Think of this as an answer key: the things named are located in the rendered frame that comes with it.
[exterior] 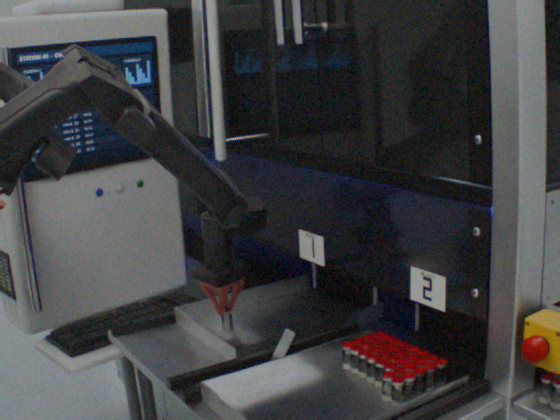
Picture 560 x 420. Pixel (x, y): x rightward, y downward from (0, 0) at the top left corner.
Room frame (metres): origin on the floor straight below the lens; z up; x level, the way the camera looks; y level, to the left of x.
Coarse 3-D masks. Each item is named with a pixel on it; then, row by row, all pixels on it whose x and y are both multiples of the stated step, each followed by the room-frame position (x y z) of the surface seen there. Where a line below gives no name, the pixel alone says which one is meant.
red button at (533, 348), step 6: (534, 336) 0.87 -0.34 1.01; (528, 342) 0.86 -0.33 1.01; (534, 342) 0.85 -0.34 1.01; (540, 342) 0.85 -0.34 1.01; (522, 348) 0.87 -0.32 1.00; (528, 348) 0.86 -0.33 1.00; (534, 348) 0.85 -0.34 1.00; (540, 348) 0.85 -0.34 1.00; (546, 348) 0.85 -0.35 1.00; (522, 354) 0.87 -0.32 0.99; (528, 354) 0.86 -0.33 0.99; (534, 354) 0.85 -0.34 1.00; (540, 354) 0.84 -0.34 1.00; (546, 354) 0.85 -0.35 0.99; (528, 360) 0.86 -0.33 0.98; (534, 360) 0.85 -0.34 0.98; (540, 360) 0.85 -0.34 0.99
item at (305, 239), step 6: (300, 234) 1.40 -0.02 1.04; (306, 234) 1.38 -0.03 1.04; (312, 234) 1.37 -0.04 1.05; (300, 240) 1.40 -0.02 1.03; (306, 240) 1.39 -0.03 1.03; (318, 240) 1.35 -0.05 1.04; (300, 246) 1.40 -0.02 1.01; (306, 246) 1.39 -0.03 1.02; (318, 246) 1.35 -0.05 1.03; (300, 252) 1.41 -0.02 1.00; (306, 252) 1.39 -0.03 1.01; (312, 252) 1.37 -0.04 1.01; (318, 252) 1.35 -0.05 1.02; (306, 258) 1.39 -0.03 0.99; (312, 258) 1.37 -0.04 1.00; (318, 258) 1.35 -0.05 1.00; (324, 264) 1.34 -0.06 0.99
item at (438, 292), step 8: (416, 272) 1.11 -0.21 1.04; (424, 272) 1.09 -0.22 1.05; (416, 280) 1.11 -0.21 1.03; (424, 280) 1.09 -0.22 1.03; (432, 280) 1.08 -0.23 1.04; (440, 280) 1.06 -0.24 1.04; (416, 288) 1.11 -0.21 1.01; (432, 288) 1.08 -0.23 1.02; (440, 288) 1.06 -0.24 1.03; (416, 296) 1.11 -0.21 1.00; (432, 296) 1.08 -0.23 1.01; (440, 296) 1.06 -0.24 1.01; (432, 304) 1.08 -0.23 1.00; (440, 304) 1.06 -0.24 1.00
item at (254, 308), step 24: (264, 288) 1.46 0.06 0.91; (288, 288) 1.49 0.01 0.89; (312, 288) 1.51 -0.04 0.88; (192, 312) 1.36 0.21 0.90; (216, 312) 1.39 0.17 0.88; (240, 312) 1.38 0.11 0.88; (264, 312) 1.38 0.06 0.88; (288, 312) 1.37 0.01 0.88; (312, 312) 1.36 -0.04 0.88; (336, 312) 1.35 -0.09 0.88; (360, 312) 1.27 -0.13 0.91; (216, 336) 1.18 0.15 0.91; (240, 336) 1.25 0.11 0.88; (264, 336) 1.25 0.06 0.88
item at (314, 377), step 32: (320, 352) 1.12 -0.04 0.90; (224, 384) 1.02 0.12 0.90; (256, 384) 1.05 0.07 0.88; (288, 384) 1.04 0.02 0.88; (320, 384) 1.03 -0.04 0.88; (352, 384) 1.03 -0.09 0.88; (448, 384) 0.93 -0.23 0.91; (224, 416) 0.93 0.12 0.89; (256, 416) 0.94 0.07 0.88; (288, 416) 0.93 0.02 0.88; (320, 416) 0.93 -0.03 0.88; (352, 416) 0.92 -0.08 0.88; (384, 416) 0.87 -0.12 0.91
